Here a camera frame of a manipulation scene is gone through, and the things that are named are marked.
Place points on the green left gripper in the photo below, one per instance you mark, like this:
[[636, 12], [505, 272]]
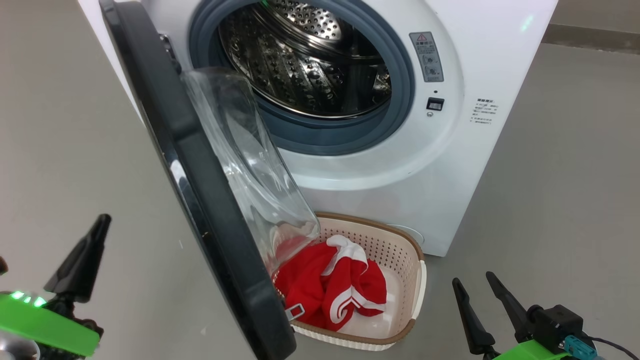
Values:
[[40, 325]]

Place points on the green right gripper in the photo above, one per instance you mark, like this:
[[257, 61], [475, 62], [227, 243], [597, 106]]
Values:
[[530, 352]]

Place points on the red and white garment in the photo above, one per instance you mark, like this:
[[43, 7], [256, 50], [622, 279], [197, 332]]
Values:
[[320, 285]]

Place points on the dark grey washing machine door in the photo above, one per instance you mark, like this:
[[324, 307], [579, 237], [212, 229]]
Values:
[[210, 200]]

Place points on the beige plastic laundry basket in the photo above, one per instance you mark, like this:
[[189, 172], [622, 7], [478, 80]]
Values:
[[400, 250]]

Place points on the white washing machine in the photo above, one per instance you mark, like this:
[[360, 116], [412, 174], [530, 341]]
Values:
[[475, 175]]

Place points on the small printed text decal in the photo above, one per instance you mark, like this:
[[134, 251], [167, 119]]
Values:
[[485, 111]]

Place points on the grey warning label sticker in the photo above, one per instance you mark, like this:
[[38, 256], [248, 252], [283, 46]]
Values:
[[426, 57]]

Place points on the grey concrete curb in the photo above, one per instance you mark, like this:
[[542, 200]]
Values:
[[590, 39]]

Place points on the steel perforated washer drum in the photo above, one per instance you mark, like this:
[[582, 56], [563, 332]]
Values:
[[310, 65]]

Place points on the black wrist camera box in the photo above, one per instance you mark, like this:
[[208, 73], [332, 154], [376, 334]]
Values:
[[555, 322]]

